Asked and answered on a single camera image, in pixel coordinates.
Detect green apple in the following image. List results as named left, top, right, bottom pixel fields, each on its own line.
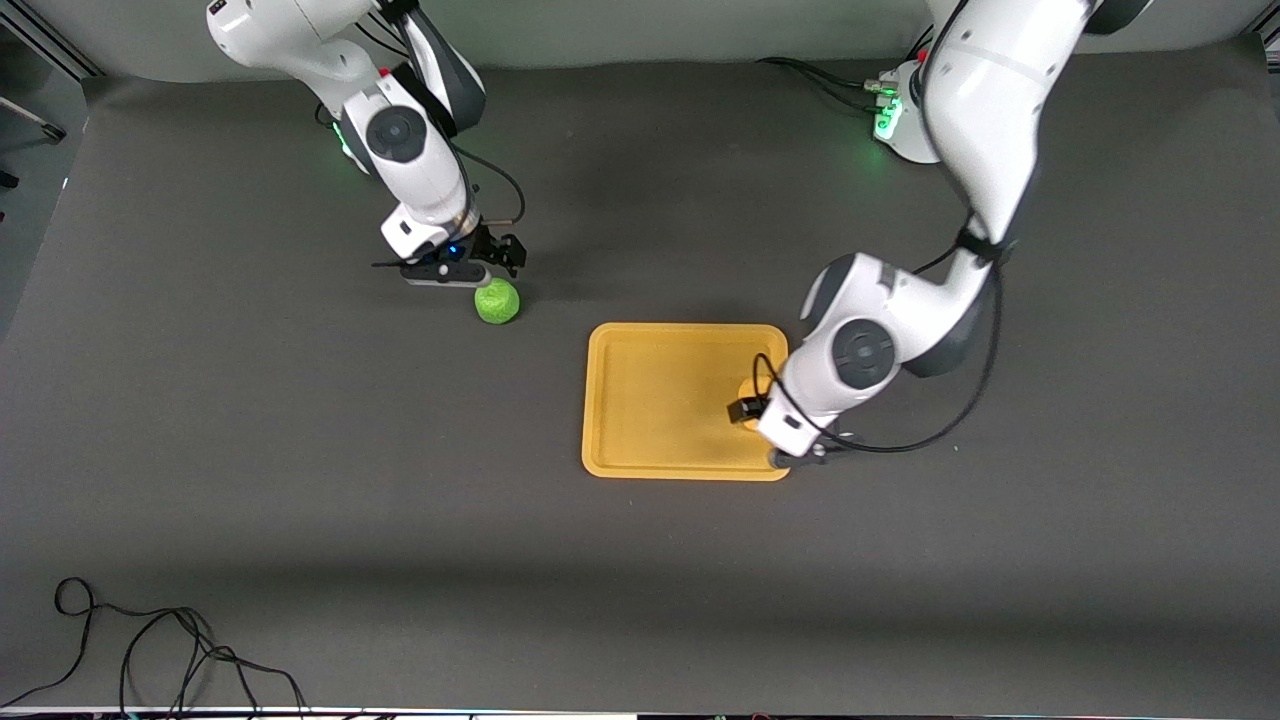
left=473, top=279, right=522, bottom=326

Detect yellow plastic tray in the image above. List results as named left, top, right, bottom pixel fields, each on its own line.
left=581, top=321, right=794, bottom=483

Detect dark grey table mat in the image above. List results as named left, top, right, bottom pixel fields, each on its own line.
left=0, top=35, right=1280, bottom=717

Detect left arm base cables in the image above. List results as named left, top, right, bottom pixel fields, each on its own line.
left=757, top=55, right=901, bottom=113

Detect aluminium frame rail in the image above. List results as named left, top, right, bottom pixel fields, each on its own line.
left=0, top=18, right=105, bottom=83

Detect loose black cable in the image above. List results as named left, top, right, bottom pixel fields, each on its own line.
left=0, top=576, right=313, bottom=720

